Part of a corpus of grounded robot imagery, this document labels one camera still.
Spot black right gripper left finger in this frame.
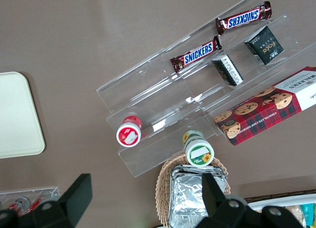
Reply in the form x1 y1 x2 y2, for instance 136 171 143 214
30 173 93 228

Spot red tartan Walkers cookie box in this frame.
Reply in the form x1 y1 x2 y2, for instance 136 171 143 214
213 66 316 147

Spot black tea box gold print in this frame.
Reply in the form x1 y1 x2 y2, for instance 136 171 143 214
244 25 284 66

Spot dark woven mat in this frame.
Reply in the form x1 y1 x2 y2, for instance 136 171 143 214
243 188 316 203

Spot green lid yogurt cup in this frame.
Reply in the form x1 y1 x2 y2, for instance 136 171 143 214
182 130 215 167

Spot crispy snack bag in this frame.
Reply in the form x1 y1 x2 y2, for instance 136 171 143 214
285 205 306 228

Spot clear acrylic bottle rack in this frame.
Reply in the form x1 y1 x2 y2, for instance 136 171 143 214
0 187 61 215

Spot black tea box white label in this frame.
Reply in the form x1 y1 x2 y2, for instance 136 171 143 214
211 54 244 87

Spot light wicker basket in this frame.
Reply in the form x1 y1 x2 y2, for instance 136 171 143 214
155 155 232 224

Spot clear acrylic stepped shelf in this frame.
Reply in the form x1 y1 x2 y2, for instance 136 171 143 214
95 0 316 178

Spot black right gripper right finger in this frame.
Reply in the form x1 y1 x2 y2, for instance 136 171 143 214
197 173 263 228

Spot teal snack pack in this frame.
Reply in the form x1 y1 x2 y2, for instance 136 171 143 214
300 203 316 227

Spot white rectangular snack tray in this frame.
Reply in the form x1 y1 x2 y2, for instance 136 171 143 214
246 192 316 228

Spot beige plastic tray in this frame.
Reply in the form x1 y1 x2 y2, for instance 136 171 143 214
0 71 46 159

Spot red lid yogurt cup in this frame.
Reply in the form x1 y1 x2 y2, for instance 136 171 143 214
116 115 143 148

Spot Snickers chocolate bar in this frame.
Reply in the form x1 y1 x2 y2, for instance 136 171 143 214
214 0 273 37
169 35 222 74

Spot red Coca-Cola bottle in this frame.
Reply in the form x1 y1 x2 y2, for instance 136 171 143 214
26 197 48 214
9 196 31 214

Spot stacked aluminium foil containers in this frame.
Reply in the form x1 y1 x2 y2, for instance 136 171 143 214
168 164 228 228

